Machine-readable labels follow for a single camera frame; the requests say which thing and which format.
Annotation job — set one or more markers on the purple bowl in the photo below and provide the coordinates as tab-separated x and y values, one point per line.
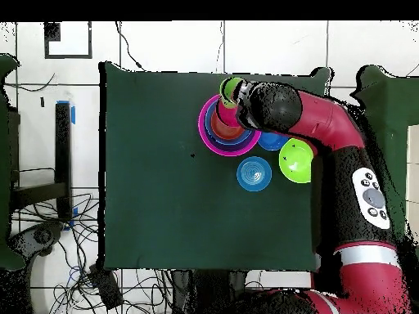
229	148

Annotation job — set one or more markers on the large pink bowl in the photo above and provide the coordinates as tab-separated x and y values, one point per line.
203	137

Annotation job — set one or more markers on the translucent blue ribbed bowl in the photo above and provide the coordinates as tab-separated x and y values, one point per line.
253	174

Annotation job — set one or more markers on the orange bowl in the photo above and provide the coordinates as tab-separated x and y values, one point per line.
222	130

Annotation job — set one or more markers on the large light blue bowl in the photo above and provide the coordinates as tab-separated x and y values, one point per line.
208	126

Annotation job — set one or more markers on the small crimson bowl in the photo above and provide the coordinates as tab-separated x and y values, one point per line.
227	117

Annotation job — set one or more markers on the small dark blue bowl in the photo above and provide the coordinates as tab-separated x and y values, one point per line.
271	142

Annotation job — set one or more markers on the green cup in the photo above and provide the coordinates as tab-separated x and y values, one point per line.
227	86

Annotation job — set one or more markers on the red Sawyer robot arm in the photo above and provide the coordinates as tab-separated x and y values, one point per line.
320	114

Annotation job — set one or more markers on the dark green table cloth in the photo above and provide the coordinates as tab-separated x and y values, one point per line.
163	212

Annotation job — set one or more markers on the large green bowl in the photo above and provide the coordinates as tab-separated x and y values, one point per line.
294	160

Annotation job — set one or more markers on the black stand with blue tape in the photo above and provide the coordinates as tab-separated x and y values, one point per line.
63	157

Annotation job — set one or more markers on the black power adapter box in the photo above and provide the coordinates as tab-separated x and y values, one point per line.
106	287

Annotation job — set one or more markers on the green cloth covered table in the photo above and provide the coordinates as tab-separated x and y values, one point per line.
392	108
4	163

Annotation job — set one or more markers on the white boxes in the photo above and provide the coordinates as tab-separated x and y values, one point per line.
413	163

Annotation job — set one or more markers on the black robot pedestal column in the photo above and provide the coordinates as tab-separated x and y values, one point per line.
209	294

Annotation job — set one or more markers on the black square floor frame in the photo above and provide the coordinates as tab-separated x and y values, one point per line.
52	31

